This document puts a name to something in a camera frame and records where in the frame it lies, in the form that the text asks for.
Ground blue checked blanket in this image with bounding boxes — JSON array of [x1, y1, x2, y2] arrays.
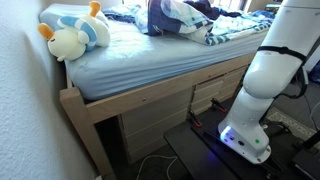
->
[[101, 0, 278, 47]]

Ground white duck plush orange feet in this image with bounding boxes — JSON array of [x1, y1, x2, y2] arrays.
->
[[37, 0, 112, 63]]

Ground mattress with light blue sheet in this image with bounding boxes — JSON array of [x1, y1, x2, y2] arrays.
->
[[61, 13, 271, 102]]

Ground wooden drawer unit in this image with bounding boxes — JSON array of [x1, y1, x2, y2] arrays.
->
[[117, 87, 195, 165], [191, 65, 249, 116]]

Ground black clothing pile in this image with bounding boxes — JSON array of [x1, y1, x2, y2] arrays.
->
[[183, 0, 243, 22]]

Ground light blue pillow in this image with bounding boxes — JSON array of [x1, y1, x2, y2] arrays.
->
[[38, 3, 101, 34]]

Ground patterned floor rug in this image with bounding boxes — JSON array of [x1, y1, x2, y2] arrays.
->
[[266, 107, 318, 142]]

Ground monitor with landscape picture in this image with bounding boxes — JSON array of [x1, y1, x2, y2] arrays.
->
[[264, 2, 283, 16]]

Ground red handled clamp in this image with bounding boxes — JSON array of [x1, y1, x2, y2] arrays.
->
[[209, 97, 229, 115], [187, 109, 204, 130]]

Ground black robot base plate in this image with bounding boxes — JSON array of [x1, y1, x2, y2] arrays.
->
[[163, 105, 320, 180]]

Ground white floor cable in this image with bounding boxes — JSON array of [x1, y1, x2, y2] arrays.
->
[[135, 154, 180, 180]]

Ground light wooden bed frame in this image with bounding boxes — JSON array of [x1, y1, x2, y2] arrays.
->
[[58, 51, 258, 180]]

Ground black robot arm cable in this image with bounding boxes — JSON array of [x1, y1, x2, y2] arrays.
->
[[256, 45, 310, 100]]

